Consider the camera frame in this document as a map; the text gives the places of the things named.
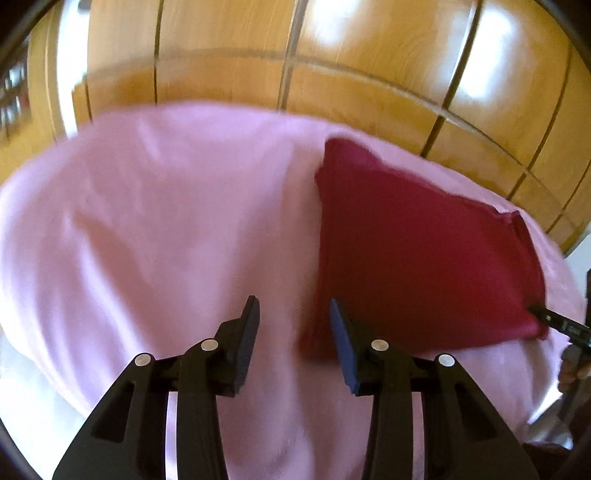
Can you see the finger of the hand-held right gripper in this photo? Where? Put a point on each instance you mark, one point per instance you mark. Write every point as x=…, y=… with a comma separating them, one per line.
x=561, y=323

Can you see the person's right hand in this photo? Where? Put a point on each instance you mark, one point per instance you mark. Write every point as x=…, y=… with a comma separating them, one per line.
x=570, y=369

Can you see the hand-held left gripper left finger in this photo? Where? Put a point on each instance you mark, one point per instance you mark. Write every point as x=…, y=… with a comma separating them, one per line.
x=246, y=344

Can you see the dark red cloth garment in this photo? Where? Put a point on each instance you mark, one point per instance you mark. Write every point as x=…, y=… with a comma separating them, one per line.
x=415, y=240

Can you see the pink bed sheet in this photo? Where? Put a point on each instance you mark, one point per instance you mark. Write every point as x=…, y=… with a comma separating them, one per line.
x=161, y=230

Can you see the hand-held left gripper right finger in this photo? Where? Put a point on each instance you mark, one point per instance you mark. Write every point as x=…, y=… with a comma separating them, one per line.
x=344, y=353

